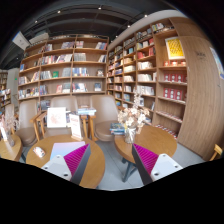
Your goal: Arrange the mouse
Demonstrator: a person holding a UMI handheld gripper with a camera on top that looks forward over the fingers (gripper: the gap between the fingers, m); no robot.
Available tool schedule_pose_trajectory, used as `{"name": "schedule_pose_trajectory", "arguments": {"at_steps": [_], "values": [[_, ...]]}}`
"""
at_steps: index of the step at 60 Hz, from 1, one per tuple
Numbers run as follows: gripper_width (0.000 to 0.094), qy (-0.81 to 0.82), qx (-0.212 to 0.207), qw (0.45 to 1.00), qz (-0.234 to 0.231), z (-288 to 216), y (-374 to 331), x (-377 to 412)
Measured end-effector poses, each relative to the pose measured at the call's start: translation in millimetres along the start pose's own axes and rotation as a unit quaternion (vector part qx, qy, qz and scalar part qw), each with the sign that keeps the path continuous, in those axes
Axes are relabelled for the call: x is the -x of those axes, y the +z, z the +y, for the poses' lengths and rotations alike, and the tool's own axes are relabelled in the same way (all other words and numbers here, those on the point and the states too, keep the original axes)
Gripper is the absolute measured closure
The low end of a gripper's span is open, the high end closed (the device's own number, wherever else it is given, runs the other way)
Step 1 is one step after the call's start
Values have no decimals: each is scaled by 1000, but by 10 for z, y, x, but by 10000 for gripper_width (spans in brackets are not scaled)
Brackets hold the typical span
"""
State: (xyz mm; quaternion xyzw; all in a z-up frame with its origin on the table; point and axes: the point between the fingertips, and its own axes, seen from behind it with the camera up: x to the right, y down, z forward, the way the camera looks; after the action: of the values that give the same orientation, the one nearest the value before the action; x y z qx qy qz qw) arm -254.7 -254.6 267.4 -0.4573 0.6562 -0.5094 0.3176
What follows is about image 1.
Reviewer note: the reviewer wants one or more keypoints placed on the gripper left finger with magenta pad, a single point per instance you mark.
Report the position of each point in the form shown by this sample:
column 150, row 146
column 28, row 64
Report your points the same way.
column 70, row 167

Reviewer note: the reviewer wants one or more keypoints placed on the stack of books on table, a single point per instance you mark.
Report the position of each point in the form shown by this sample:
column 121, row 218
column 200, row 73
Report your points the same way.
column 86, row 111

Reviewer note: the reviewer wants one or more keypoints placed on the round wooden table right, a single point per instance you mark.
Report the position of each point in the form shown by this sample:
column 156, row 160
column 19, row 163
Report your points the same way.
column 153, row 138

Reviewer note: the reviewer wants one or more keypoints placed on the dried flowers on left table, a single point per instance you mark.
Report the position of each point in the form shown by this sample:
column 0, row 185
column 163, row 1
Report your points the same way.
column 8, row 123

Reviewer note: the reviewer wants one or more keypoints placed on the white picture display board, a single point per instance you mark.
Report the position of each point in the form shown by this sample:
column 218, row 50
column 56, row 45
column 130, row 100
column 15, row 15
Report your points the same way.
column 56, row 117

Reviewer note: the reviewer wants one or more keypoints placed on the yellow framed poster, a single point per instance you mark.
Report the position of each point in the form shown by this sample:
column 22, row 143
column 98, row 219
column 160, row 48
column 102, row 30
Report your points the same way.
column 174, row 48

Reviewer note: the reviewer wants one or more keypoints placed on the round wooden table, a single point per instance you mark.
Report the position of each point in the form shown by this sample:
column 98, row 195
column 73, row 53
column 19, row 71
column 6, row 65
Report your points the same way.
column 11, row 152
column 95, row 167
column 153, row 138

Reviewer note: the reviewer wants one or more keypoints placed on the wooden bookshelf back wall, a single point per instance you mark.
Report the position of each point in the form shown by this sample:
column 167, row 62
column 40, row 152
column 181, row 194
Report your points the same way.
column 64, row 65

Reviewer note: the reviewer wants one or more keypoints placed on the wooden bookshelf right wall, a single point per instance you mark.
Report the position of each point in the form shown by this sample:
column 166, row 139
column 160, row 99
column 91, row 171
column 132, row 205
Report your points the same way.
column 138, row 62

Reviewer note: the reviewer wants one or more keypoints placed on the round wooden table centre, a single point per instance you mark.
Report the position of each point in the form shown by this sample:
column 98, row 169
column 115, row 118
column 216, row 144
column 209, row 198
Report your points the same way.
column 95, row 167

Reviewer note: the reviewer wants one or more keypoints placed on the white standing sign card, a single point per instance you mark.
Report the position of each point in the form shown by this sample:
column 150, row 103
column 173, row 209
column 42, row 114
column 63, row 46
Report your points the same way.
column 75, row 126

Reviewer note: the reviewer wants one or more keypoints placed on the beige chair middle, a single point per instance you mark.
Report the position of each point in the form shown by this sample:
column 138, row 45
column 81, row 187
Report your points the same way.
column 71, row 105

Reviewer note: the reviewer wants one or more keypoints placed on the beige chair left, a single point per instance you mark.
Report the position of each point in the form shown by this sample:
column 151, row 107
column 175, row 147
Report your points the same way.
column 26, row 131

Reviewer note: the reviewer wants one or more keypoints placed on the wooden bookshelf wall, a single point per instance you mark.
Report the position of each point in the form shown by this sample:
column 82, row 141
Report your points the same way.
column 138, row 62
column 64, row 65

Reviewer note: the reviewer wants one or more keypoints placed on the wooden chair far right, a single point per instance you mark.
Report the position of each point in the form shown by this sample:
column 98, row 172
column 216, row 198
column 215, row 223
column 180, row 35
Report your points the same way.
column 217, row 151

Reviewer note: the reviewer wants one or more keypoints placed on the round wooden table left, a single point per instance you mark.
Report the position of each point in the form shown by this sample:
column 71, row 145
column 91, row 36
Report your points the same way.
column 11, row 152

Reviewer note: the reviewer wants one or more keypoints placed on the beige chair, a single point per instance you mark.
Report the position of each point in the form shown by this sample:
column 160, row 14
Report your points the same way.
column 71, row 105
column 26, row 131
column 106, row 114

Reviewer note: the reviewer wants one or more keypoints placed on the beige chair right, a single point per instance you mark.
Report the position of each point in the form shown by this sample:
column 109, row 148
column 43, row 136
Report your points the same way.
column 106, row 114

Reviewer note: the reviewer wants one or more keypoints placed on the stack of books on chair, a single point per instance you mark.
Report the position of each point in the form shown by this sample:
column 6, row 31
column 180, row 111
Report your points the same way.
column 117, row 129

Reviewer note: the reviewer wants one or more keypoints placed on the glass vase with dried flowers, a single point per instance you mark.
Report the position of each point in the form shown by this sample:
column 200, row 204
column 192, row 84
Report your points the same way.
column 132, row 119

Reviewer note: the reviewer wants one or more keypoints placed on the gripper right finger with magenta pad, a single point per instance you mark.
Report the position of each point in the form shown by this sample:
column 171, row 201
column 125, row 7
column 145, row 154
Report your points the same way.
column 152, row 166

